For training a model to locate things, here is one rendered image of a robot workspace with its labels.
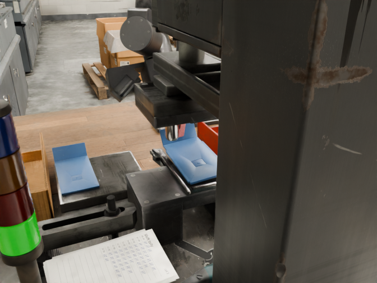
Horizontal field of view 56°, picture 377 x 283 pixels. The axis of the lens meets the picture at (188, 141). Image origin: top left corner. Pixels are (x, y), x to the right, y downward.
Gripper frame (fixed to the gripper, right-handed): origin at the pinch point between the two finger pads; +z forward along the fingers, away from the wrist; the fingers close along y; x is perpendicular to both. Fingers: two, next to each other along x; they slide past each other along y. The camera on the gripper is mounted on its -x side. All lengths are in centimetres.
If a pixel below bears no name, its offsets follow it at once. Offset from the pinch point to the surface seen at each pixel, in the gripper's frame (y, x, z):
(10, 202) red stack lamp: 30.3, -25.7, 2.8
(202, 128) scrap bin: -16.6, 11.1, 0.0
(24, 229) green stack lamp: 28.6, -25.5, 5.7
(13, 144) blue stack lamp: 32.0, -24.0, -1.9
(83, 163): -13.9, -18.3, 1.0
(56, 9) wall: -977, 32, -443
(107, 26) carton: -360, 54, -152
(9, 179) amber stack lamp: 31.3, -25.1, 0.9
